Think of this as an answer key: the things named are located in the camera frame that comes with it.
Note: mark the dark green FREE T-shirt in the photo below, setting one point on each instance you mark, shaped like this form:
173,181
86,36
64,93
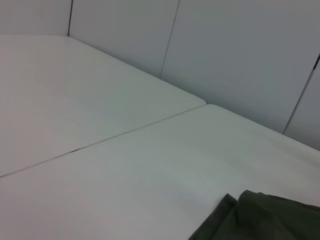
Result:
262,220

